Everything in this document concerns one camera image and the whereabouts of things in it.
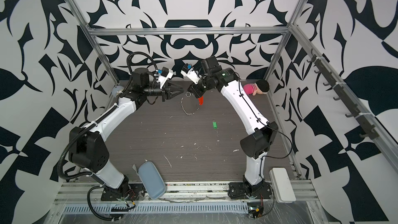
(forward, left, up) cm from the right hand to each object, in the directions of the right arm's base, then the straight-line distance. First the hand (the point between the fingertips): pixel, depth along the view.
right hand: (189, 87), depth 75 cm
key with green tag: (-3, -13, -31) cm, 34 cm away
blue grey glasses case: (-34, +19, -28) cm, 48 cm away
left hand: (0, +3, +1) cm, 3 cm away
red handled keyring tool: (-2, +1, -3) cm, 4 cm away
